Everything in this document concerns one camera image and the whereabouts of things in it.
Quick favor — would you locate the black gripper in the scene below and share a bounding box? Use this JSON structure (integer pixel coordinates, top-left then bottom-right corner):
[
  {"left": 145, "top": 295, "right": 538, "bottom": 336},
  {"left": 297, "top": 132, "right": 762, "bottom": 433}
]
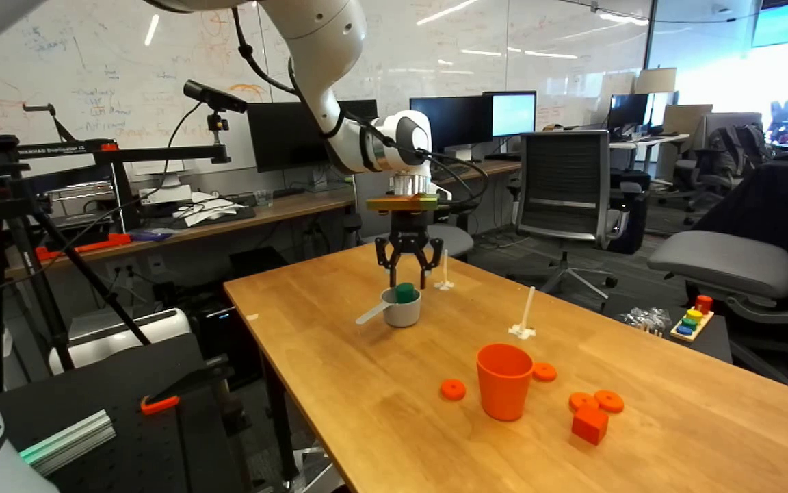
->
[{"left": 374, "top": 210, "right": 442, "bottom": 285}]

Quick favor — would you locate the green block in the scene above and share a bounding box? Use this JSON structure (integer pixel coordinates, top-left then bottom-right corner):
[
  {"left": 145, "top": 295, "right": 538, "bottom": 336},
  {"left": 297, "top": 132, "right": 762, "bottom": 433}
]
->
[{"left": 393, "top": 281, "right": 419, "bottom": 303}]

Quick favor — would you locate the grey pot with handle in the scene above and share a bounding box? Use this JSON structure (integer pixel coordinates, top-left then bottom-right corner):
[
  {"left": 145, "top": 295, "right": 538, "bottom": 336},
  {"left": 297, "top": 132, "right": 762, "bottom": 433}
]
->
[{"left": 354, "top": 288, "right": 420, "bottom": 327}]

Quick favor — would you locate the orange cube block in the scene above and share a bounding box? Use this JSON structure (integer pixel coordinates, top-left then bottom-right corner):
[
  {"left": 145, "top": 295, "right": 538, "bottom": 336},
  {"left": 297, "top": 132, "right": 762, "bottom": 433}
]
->
[{"left": 571, "top": 407, "right": 606, "bottom": 443}]

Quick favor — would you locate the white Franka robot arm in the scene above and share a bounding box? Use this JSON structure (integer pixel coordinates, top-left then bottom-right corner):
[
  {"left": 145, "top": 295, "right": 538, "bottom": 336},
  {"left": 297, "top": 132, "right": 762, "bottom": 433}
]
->
[{"left": 257, "top": 0, "right": 445, "bottom": 285}]

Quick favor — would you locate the white peg stand left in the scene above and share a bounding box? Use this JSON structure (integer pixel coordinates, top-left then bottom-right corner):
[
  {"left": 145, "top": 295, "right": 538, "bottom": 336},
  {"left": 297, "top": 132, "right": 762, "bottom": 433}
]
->
[{"left": 434, "top": 245, "right": 454, "bottom": 289}]

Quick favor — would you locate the white peg stand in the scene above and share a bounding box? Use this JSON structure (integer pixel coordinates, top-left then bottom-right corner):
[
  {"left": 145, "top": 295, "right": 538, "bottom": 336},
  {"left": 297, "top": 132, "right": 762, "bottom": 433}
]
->
[
  {"left": 434, "top": 245, "right": 454, "bottom": 289},
  {"left": 509, "top": 285, "right": 536, "bottom": 340}
]

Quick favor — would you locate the black computer monitor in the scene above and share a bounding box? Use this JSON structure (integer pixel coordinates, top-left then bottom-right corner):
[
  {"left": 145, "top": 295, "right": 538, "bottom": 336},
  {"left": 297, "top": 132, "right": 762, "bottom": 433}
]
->
[{"left": 409, "top": 95, "right": 487, "bottom": 152}]

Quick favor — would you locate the white peg stand right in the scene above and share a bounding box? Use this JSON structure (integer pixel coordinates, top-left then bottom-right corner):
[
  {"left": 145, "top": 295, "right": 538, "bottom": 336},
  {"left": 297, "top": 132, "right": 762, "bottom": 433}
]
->
[{"left": 509, "top": 285, "right": 536, "bottom": 340}]

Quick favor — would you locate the orange disc near cup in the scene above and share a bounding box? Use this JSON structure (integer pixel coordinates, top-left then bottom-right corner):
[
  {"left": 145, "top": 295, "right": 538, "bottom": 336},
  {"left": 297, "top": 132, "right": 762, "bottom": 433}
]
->
[{"left": 438, "top": 377, "right": 464, "bottom": 403}]

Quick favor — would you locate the orange plastic cup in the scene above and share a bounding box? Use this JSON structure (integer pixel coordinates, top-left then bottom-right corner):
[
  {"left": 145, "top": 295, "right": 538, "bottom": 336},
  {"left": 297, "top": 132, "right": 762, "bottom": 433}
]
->
[{"left": 476, "top": 341, "right": 534, "bottom": 421}]

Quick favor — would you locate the lit computer monitor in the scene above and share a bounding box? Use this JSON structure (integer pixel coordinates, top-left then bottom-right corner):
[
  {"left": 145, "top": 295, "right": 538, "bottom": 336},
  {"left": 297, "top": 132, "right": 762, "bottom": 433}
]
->
[{"left": 490, "top": 89, "right": 536, "bottom": 137}]

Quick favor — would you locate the dark mesh office chair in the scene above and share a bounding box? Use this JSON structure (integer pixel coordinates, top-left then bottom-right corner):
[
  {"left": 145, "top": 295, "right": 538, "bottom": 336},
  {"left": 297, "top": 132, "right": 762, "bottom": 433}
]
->
[{"left": 513, "top": 128, "right": 616, "bottom": 303}]

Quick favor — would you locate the orange disc far left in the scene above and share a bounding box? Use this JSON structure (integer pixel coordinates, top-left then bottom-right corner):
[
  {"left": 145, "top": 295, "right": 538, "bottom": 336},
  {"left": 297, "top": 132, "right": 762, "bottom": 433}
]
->
[{"left": 534, "top": 362, "right": 558, "bottom": 382}]

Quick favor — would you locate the orange disc far middle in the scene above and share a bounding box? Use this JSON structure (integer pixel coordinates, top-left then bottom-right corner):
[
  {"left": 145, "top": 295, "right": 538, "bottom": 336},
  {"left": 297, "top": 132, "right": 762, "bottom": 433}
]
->
[{"left": 569, "top": 392, "right": 595, "bottom": 411}]

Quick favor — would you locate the orange disc far right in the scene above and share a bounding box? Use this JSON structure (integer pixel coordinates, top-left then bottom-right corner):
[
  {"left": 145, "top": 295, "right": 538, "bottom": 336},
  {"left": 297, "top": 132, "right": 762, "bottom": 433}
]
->
[{"left": 592, "top": 389, "right": 623, "bottom": 412}]

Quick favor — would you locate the black low side table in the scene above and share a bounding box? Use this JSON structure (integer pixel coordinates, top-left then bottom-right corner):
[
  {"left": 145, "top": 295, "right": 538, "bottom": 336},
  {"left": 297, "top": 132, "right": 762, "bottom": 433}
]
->
[{"left": 601, "top": 297, "right": 731, "bottom": 362}]

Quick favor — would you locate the colourful stacking toy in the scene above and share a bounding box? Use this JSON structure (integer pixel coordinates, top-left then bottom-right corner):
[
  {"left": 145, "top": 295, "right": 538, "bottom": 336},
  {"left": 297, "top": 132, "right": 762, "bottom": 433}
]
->
[{"left": 669, "top": 295, "right": 713, "bottom": 341}]

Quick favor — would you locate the grey office chair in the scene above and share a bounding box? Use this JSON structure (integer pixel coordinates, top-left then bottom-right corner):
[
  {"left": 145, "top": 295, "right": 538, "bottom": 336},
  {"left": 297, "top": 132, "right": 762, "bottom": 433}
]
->
[{"left": 647, "top": 162, "right": 788, "bottom": 322}]

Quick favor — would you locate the orange clamp handle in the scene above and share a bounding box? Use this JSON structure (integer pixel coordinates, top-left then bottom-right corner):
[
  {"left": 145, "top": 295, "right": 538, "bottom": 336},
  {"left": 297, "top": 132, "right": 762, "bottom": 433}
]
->
[{"left": 138, "top": 393, "right": 181, "bottom": 415}]

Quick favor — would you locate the black camera tripod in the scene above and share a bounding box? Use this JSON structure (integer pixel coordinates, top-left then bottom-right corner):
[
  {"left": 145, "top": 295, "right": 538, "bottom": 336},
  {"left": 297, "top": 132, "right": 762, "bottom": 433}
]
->
[{"left": 0, "top": 134, "right": 224, "bottom": 373}]

